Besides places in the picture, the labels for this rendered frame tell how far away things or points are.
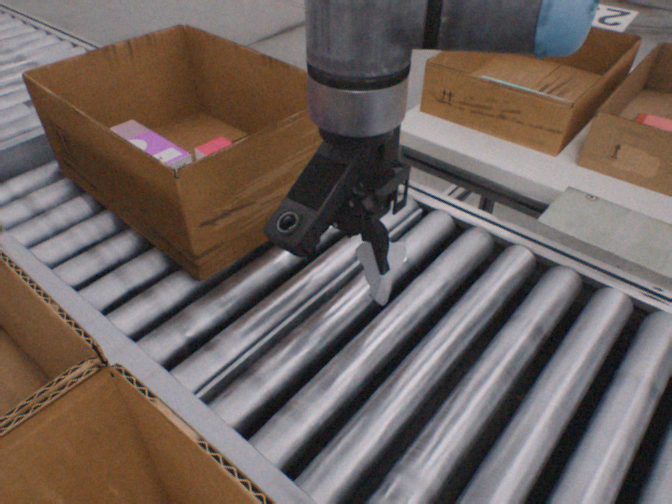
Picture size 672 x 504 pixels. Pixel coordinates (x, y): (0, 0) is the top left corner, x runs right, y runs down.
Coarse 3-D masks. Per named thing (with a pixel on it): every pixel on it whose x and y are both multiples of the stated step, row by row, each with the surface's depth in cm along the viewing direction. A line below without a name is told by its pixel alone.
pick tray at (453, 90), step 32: (608, 32) 110; (448, 64) 105; (480, 64) 117; (512, 64) 119; (544, 64) 118; (576, 64) 117; (608, 64) 113; (448, 96) 98; (480, 96) 94; (512, 96) 90; (544, 96) 87; (576, 96) 107; (480, 128) 97; (512, 128) 93; (544, 128) 90; (576, 128) 94
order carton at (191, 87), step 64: (64, 64) 80; (128, 64) 88; (192, 64) 96; (256, 64) 84; (64, 128) 75; (192, 128) 97; (256, 128) 93; (128, 192) 70; (192, 192) 60; (256, 192) 68; (192, 256) 66
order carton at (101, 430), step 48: (96, 384) 22; (144, 384) 22; (0, 432) 20; (48, 432) 22; (96, 432) 24; (144, 432) 25; (192, 432) 20; (0, 480) 21; (48, 480) 23; (96, 480) 25; (144, 480) 28; (192, 480) 24; (240, 480) 19
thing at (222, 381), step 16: (400, 224) 78; (352, 272) 71; (336, 288) 70; (320, 304) 68; (288, 320) 64; (272, 336) 62; (256, 352) 61; (240, 368) 60; (224, 384) 59; (208, 400) 58
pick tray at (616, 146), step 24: (648, 72) 107; (624, 96) 97; (648, 96) 107; (600, 120) 83; (624, 120) 81; (600, 144) 85; (624, 144) 82; (648, 144) 80; (600, 168) 87; (624, 168) 84; (648, 168) 82
